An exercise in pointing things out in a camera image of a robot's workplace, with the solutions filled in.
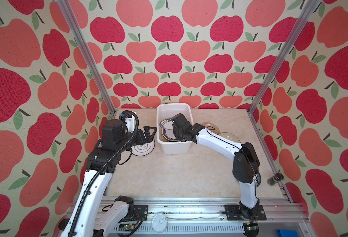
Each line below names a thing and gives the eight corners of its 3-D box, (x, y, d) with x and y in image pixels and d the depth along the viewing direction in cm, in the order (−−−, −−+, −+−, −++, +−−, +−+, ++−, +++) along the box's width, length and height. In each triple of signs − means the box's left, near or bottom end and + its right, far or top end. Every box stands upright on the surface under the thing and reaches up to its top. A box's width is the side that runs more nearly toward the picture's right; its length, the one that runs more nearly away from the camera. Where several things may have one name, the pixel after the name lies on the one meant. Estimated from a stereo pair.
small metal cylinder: (268, 185, 85) (277, 179, 77) (265, 179, 87) (274, 172, 79) (275, 185, 85) (285, 179, 77) (272, 179, 87) (282, 172, 79)
